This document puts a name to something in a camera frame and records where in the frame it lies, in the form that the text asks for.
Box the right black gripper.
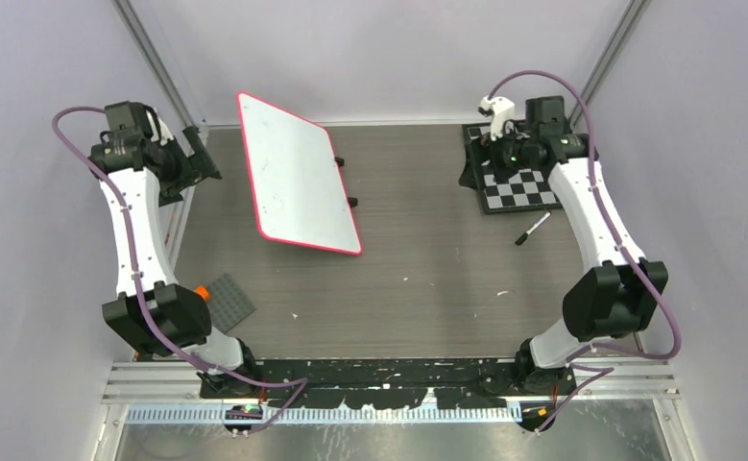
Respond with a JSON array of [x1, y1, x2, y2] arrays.
[[459, 120, 536, 191]]

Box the black whiteboard marker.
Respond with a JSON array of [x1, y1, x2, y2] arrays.
[[515, 211, 551, 246]]

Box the pink framed whiteboard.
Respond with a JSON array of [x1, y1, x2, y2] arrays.
[[235, 91, 363, 256]]

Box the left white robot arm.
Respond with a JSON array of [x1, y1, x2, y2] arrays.
[[88, 101, 261, 398]]

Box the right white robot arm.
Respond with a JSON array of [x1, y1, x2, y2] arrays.
[[477, 96, 668, 395]]

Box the black white checkerboard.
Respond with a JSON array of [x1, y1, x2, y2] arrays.
[[458, 123, 562, 215]]

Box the orange curved pipe piece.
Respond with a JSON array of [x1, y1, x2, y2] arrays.
[[194, 285, 211, 302]]

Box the grey studded baseplate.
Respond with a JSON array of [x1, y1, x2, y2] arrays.
[[205, 274, 256, 333]]

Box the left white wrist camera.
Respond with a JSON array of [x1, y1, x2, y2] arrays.
[[146, 108, 175, 146]]

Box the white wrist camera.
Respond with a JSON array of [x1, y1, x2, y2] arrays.
[[146, 108, 175, 146], [477, 95, 516, 141]]

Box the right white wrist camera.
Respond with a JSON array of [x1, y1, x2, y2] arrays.
[[477, 95, 516, 141]]

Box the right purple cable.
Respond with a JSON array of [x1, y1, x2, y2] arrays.
[[486, 69, 683, 436]]

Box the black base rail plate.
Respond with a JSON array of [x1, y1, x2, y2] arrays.
[[199, 358, 576, 410]]

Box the white slotted cable duct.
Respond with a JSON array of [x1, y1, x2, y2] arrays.
[[125, 402, 522, 425]]

